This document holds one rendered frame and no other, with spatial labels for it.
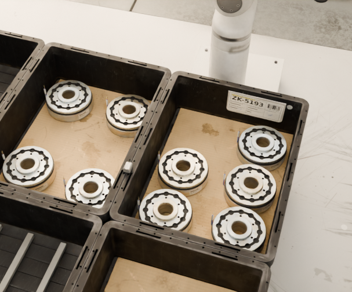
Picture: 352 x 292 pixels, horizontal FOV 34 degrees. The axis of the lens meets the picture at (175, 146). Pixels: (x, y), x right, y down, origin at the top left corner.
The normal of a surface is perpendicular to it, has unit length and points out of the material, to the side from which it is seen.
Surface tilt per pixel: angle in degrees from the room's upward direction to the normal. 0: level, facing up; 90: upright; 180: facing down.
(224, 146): 0
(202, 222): 0
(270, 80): 2
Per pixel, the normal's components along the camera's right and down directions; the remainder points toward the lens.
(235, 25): 0.00, -0.37
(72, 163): 0.02, -0.63
